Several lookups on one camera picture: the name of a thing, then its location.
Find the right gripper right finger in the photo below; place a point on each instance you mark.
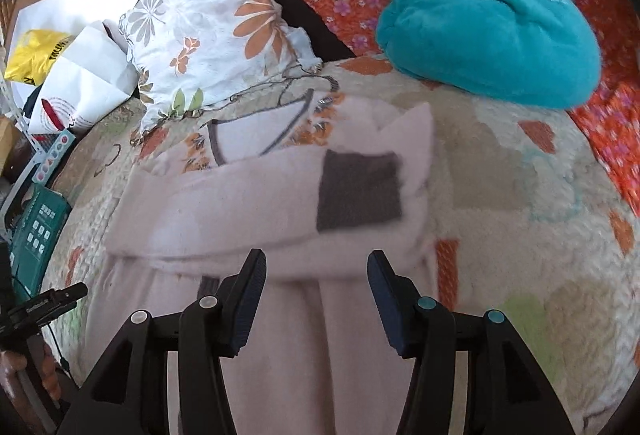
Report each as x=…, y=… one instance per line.
x=418, y=328

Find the white paper shopping bag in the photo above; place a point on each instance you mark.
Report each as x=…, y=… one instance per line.
x=90, y=79

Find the pale pink garment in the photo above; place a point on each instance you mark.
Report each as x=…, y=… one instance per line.
x=316, y=184

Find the light blue flat package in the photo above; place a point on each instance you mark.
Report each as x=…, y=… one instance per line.
x=53, y=157

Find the heart patterned quilt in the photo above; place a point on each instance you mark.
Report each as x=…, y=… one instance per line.
x=521, y=217

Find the teal plush cushion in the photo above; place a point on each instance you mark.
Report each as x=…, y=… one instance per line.
x=530, y=52

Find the green cardboard box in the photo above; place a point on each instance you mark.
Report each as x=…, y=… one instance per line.
x=34, y=240

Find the white metal shelf rack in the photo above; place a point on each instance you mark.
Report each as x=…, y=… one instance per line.
x=21, y=154

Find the floral white pillow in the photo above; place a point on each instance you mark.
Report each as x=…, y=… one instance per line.
x=198, y=55

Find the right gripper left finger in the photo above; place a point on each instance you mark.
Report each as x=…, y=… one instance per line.
x=215, y=327

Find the yellow plastic bag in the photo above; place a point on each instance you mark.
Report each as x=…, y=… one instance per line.
x=34, y=55

